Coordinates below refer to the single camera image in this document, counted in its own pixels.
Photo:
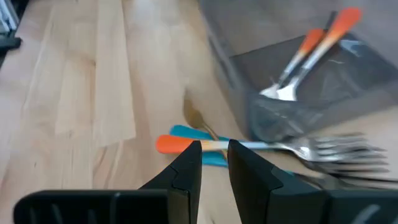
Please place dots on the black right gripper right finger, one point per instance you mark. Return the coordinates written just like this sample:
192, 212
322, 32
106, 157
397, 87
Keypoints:
295, 208

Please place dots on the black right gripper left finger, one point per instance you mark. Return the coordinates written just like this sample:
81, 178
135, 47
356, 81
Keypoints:
124, 208

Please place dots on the gold metal fork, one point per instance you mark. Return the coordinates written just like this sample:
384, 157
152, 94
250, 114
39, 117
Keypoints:
194, 118

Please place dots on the grey translucent plastic bin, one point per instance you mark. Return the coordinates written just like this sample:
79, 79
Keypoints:
236, 31

